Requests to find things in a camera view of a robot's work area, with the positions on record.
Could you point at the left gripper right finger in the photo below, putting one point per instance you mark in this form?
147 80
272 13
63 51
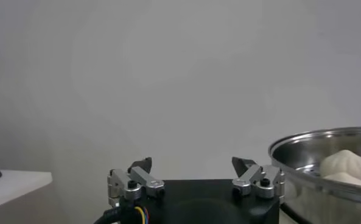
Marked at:
256 179

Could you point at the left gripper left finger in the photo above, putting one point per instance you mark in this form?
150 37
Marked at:
137 179

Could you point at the white steamed baozi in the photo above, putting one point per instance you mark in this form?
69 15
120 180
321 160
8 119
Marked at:
344 180
347 162

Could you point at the stainless steel steamer basket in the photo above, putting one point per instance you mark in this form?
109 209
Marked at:
302 152

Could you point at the white folding table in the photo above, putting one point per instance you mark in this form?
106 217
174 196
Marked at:
16 185

